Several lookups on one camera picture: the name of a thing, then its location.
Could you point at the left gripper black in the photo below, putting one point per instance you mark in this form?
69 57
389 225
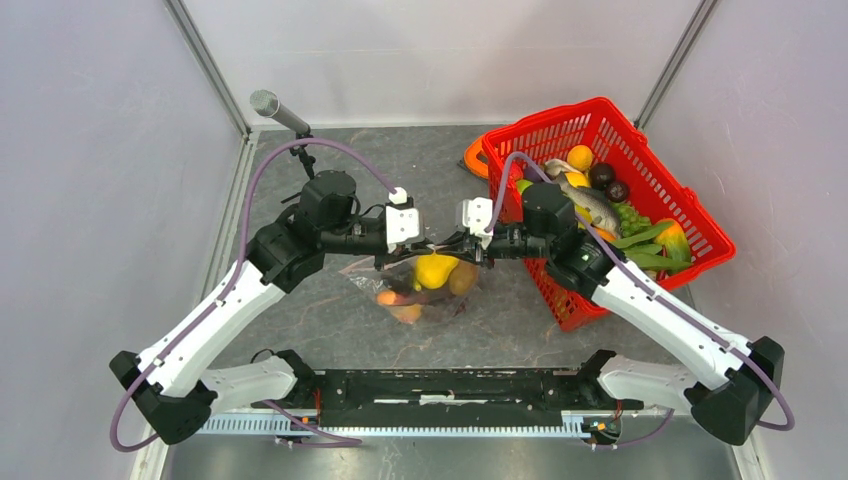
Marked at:
404 251

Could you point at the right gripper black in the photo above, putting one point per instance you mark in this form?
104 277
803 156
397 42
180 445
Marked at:
460 245

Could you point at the yellow bell pepper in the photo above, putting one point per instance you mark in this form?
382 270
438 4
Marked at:
431 271

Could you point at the clear zip top bag pink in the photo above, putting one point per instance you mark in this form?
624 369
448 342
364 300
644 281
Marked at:
440 305

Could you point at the papaya slice orange brown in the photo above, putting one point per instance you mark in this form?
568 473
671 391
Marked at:
390 298

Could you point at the orange fruit with leaf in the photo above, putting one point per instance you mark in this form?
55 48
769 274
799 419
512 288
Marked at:
407 314

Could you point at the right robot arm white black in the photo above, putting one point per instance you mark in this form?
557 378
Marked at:
729 384

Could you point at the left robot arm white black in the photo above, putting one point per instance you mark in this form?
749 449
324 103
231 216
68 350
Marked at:
172 383

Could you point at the green apple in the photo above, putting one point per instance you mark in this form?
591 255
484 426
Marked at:
522 185

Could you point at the grey fish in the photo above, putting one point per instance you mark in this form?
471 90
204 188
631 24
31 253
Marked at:
601 212

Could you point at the black tripod stand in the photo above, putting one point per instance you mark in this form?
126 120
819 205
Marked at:
307 161

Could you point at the small orange fruit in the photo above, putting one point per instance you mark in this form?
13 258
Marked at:
580 157

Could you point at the dark mangosteen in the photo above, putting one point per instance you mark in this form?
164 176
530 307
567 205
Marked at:
601 175

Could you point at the dark plum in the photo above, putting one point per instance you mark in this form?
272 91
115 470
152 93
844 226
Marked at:
617 191

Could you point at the green grape bunch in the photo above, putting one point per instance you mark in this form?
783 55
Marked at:
632 222

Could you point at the green leafy vegetable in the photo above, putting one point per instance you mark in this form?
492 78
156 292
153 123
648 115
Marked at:
642 250

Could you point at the red plastic basket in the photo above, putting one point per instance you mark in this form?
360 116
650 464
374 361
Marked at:
654 192

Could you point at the grey microphone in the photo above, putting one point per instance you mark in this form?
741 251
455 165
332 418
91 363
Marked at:
267 105

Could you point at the mango orange green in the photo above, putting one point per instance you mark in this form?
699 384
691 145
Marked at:
674 242

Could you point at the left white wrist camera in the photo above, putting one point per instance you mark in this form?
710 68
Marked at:
400 212

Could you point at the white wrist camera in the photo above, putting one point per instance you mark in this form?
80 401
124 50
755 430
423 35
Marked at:
473 217
400 212

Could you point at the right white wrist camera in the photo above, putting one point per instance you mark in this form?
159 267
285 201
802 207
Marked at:
473 217

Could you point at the orange plastic handle piece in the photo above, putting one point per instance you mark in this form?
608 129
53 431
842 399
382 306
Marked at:
475 161

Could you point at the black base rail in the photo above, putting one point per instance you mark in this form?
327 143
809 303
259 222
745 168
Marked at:
522 397

